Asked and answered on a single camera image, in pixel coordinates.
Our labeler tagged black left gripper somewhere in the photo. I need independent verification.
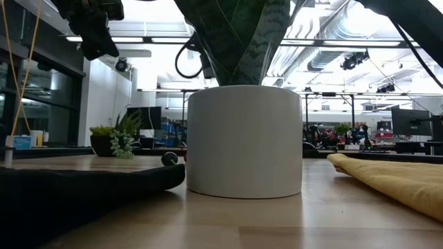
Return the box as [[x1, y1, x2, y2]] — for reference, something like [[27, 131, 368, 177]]
[[51, 0, 125, 62]]

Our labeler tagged black ceiling spotlight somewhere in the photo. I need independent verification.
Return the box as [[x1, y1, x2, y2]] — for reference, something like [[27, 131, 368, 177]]
[[114, 57, 129, 73]]

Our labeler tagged green snake plant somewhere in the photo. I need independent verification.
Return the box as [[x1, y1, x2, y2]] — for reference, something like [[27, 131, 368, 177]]
[[174, 0, 314, 87]]

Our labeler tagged long ceiling light fixture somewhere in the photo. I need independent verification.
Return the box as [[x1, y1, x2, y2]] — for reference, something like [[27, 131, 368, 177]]
[[65, 35, 201, 45], [280, 38, 422, 48]]

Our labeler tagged black computer monitor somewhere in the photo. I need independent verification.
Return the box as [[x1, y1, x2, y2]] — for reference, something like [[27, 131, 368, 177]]
[[391, 108, 432, 137], [431, 115, 443, 142], [126, 106, 163, 131]]

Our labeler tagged white round plant pot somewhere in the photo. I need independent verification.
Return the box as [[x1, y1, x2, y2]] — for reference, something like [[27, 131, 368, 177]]
[[186, 84, 304, 201]]

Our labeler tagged small dark round fruit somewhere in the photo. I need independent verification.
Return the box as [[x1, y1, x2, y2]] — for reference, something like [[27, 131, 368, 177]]
[[161, 151, 179, 167]]

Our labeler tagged succulent plant in black pot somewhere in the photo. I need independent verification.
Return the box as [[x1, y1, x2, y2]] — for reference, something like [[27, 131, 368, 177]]
[[89, 110, 143, 160]]

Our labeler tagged blue white label box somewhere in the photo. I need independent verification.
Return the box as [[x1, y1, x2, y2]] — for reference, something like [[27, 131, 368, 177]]
[[4, 135, 33, 150]]

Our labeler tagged black ceiling track light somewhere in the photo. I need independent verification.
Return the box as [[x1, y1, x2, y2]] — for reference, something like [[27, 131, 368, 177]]
[[376, 83, 397, 94], [340, 49, 370, 71]]

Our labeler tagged small green background plant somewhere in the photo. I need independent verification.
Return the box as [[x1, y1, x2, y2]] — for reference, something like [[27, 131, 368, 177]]
[[334, 122, 351, 146]]

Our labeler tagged black folded cloth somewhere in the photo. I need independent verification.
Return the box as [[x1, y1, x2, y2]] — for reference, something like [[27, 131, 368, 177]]
[[0, 163, 186, 249]]

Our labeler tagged yellow folded cloth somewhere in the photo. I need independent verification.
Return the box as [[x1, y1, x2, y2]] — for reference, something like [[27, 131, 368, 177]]
[[327, 153, 443, 224]]

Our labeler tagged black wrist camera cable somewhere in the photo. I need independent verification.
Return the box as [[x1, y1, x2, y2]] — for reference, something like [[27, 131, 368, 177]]
[[174, 33, 206, 80]]

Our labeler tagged black background workstation frame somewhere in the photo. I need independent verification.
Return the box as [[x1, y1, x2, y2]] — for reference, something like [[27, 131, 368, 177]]
[[303, 91, 356, 148], [137, 89, 202, 148]]

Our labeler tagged yellow cable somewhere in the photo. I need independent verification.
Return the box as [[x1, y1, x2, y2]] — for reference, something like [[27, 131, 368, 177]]
[[0, 0, 43, 138]]

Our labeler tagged black aluminium rig frame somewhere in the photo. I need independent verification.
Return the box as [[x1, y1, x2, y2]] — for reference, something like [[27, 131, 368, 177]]
[[0, 147, 443, 165]]

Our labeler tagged small white cylinder post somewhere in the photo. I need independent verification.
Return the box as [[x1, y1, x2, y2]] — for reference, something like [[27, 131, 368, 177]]
[[3, 146, 15, 169]]

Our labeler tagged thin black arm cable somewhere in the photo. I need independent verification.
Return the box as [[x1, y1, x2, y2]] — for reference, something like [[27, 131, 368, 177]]
[[390, 19, 443, 90]]

